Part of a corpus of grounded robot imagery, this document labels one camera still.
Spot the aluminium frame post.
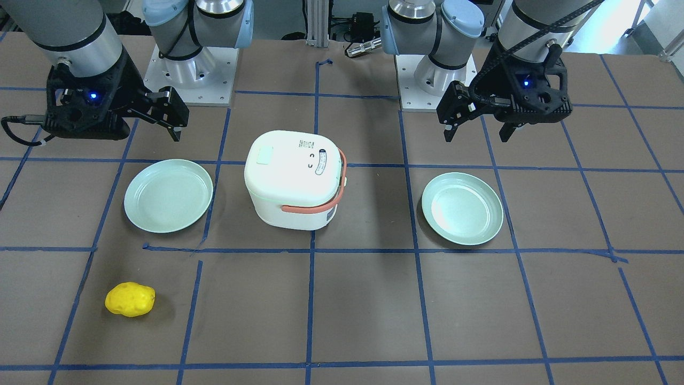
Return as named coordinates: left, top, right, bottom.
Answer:
left=305, top=0, right=330, bottom=49

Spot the white base plate image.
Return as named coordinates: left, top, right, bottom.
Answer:
left=395, top=55, right=477, bottom=112
left=144, top=46, right=241, bottom=107

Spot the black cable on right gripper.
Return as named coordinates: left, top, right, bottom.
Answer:
left=1, top=115, right=56, bottom=147

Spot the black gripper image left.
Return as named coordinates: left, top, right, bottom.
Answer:
left=42, top=49, right=190, bottom=142

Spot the yellow toy potato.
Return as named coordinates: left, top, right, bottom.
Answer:
left=104, top=282, right=156, bottom=318

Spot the white rice cooker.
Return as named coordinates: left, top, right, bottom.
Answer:
left=244, top=130, right=347, bottom=231

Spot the white base plate image left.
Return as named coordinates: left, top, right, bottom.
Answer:
left=144, top=46, right=241, bottom=107

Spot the black power adapter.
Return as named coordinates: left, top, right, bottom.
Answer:
left=349, top=12, right=375, bottom=41

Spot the white base plate image right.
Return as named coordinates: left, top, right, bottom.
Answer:
left=395, top=55, right=477, bottom=112

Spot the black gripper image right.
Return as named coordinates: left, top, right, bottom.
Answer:
left=436, top=42, right=573, bottom=142

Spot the silver metal connector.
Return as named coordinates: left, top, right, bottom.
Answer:
left=344, top=37, right=383, bottom=59

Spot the mint green plate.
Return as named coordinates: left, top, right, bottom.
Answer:
left=123, top=159, right=214, bottom=234
left=421, top=172, right=504, bottom=246

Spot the black cable chain left arm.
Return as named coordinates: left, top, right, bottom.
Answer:
left=470, top=0, right=607, bottom=102

